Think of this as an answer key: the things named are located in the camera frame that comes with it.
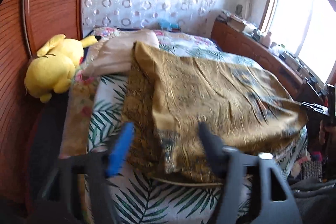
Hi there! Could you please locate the golden patterned scarf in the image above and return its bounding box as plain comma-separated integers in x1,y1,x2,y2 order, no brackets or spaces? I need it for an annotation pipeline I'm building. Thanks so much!
122,42,307,183

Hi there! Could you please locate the right hand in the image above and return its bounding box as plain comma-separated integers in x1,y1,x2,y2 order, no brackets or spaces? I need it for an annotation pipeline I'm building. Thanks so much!
318,121,336,145

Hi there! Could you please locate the long wooden cabinet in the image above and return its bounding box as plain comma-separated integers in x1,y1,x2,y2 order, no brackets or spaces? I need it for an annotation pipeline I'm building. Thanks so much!
211,20,323,104

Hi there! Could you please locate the floral quilt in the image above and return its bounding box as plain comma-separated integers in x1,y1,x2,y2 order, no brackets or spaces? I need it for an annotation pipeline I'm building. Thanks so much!
68,27,221,156

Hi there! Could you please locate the palm leaf bed sheet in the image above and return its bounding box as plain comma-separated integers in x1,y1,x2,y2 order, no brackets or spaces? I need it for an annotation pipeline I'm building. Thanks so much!
84,37,308,224

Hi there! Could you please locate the bright window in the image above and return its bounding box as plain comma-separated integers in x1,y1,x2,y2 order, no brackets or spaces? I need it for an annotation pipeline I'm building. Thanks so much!
260,0,335,83

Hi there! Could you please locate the yellow Pikachu plush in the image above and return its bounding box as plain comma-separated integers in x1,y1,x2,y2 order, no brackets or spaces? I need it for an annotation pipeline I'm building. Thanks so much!
24,34,97,103

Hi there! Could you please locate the beige folded cloth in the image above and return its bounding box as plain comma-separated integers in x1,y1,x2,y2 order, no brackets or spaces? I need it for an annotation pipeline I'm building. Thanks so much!
83,29,159,77

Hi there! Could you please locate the cardboard box on cabinet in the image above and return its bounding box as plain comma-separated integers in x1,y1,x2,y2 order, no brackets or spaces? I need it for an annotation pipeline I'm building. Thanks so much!
227,16,246,32

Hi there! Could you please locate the blue tissue box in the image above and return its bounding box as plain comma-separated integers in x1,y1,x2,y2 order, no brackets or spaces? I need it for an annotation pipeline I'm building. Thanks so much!
158,19,181,32

